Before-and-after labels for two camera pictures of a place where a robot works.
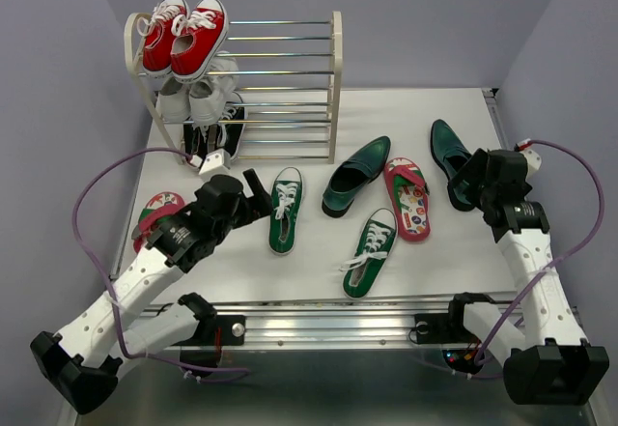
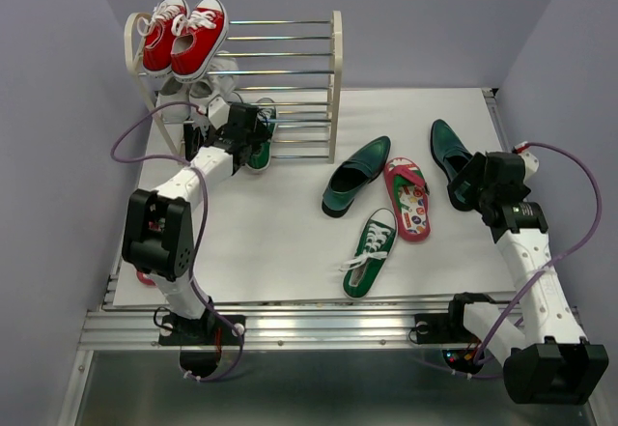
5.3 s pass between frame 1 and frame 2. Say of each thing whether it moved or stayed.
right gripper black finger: stayed
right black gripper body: stayed
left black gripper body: moved
